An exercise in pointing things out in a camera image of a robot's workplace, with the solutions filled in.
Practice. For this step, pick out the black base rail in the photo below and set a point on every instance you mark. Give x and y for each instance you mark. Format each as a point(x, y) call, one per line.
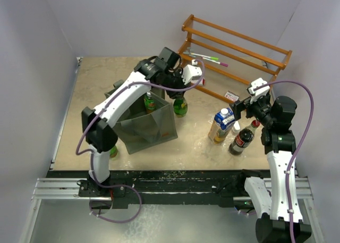
point(165, 187)

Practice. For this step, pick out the green canvas bag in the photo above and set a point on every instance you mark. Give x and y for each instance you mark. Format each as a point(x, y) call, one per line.
point(139, 130)

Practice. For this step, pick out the green capped marker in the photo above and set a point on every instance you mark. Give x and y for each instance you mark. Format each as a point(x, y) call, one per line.
point(205, 56)

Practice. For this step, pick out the aluminium frame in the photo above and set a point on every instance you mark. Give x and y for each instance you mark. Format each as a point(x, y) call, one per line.
point(53, 188)

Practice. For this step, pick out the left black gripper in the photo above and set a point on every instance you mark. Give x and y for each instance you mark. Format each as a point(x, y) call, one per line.
point(175, 94)

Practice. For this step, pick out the blue juice carton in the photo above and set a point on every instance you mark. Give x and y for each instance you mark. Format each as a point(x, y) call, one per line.
point(221, 125)

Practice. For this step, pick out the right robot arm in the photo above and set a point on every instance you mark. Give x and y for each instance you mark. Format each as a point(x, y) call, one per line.
point(279, 216)

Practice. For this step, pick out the green round glass bottle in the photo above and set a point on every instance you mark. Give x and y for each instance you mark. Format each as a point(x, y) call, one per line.
point(113, 153)

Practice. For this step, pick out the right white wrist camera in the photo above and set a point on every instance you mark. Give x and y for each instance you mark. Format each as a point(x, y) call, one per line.
point(257, 89)

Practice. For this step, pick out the white red eraser box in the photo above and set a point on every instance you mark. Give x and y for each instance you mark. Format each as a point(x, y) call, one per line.
point(203, 81)

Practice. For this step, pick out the green Perrier glass bottle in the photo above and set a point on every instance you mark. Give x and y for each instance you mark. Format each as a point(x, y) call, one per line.
point(180, 107)

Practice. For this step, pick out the orange wooden shelf rack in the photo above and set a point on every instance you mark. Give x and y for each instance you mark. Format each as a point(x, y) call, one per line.
point(247, 58)

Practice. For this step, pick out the red white small packet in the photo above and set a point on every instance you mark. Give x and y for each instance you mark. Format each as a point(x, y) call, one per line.
point(231, 96)

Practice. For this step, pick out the orange juice plastic bottle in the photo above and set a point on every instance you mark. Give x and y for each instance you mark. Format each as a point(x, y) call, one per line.
point(149, 102)

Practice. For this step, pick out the pink capped marker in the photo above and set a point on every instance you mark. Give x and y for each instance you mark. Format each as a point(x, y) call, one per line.
point(216, 62)

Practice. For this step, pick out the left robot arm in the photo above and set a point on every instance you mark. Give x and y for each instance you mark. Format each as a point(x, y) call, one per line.
point(161, 71)

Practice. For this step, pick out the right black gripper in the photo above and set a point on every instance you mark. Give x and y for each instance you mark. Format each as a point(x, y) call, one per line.
point(239, 106)

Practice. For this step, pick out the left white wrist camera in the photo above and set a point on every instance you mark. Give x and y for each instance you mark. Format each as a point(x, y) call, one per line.
point(192, 73)

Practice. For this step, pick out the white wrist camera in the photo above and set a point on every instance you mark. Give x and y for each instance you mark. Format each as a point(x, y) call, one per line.
point(257, 89)
point(192, 73)

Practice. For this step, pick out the dark cola bottle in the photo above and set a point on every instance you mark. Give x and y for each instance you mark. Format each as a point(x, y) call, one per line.
point(244, 138)

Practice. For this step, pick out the grey marker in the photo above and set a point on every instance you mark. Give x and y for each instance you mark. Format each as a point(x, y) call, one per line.
point(189, 53)

